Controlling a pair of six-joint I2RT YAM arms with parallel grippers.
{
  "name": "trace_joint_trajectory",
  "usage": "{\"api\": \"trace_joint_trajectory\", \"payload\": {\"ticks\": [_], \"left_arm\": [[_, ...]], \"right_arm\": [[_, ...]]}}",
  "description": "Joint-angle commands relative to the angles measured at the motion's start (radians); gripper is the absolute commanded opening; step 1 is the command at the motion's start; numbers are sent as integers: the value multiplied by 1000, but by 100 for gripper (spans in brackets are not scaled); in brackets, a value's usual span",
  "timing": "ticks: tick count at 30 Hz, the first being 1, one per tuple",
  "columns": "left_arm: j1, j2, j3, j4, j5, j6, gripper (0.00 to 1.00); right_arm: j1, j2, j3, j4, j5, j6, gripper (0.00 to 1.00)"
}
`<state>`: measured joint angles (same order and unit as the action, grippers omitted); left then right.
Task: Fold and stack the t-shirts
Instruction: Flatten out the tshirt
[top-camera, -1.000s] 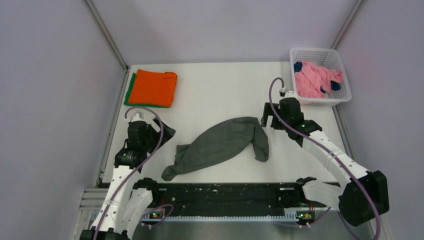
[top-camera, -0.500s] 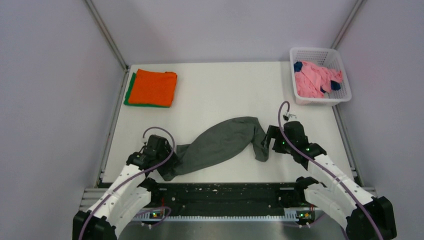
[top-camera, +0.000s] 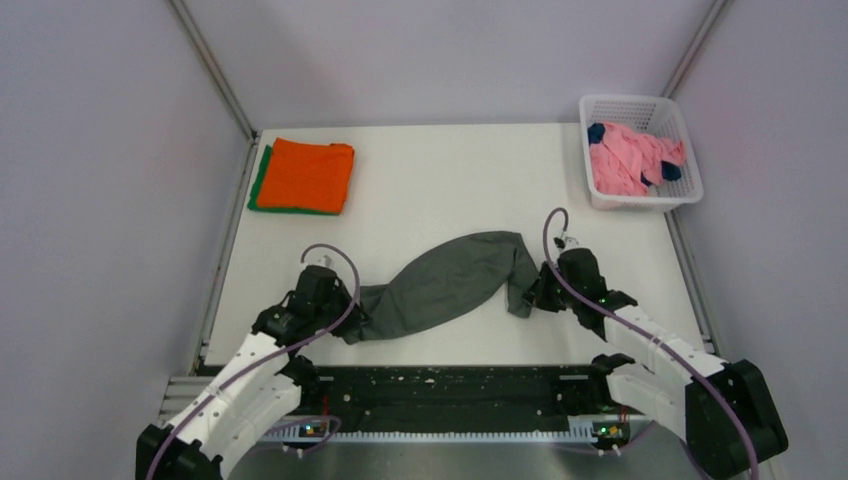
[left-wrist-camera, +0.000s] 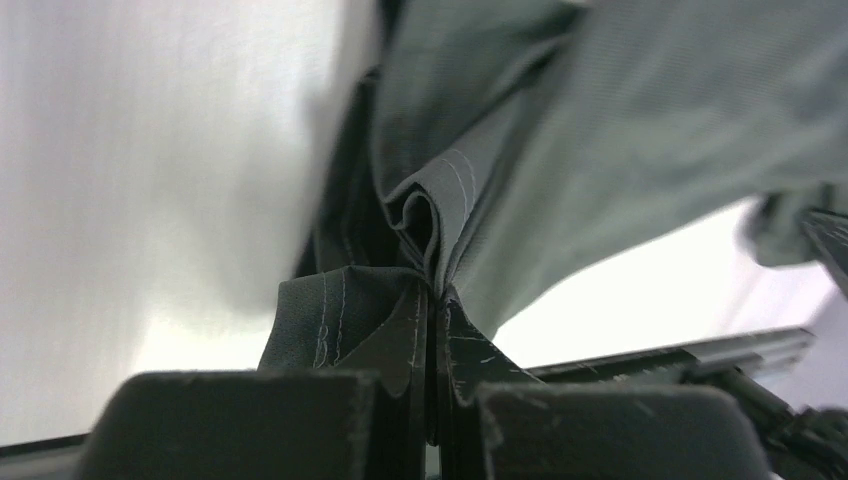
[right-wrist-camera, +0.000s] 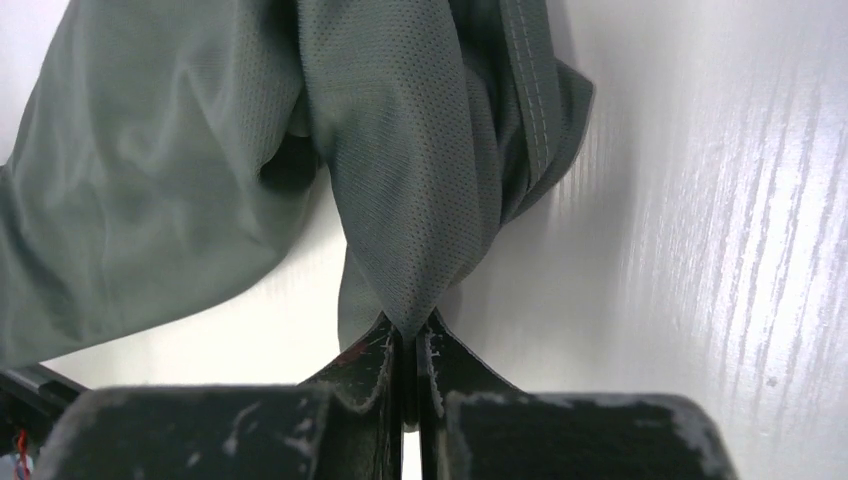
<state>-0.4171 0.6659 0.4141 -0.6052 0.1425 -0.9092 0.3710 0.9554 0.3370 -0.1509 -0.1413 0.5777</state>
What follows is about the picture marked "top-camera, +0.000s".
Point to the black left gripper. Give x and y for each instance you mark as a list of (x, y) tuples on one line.
[(358, 319)]

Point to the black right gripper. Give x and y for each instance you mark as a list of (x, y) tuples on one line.
[(538, 295)]

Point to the grey t-shirt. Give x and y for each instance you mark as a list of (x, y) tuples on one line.
[(445, 283)]

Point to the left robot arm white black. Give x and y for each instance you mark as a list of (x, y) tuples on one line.
[(263, 382)]

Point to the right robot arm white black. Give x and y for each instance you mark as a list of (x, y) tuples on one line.
[(722, 411)]

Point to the pink crumpled t-shirt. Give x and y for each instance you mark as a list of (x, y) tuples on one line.
[(623, 162)]

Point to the folded orange t-shirt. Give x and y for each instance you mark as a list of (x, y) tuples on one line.
[(308, 176)]

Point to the folded green t-shirt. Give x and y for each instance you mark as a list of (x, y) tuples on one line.
[(253, 196)]

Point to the white plastic laundry basket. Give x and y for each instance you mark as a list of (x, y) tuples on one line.
[(637, 153)]

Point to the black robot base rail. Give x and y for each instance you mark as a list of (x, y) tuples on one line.
[(458, 399)]

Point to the white slotted cable duct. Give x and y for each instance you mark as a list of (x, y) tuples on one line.
[(591, 431)]

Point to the aluminium frame post right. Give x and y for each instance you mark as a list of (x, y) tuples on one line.
[(706, 29)]

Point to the aluminium frame post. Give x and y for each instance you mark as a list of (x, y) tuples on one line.
[(211, 66), (706, 29)]

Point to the aluminium frame post left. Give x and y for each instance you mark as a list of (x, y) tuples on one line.
[(211, 66)]

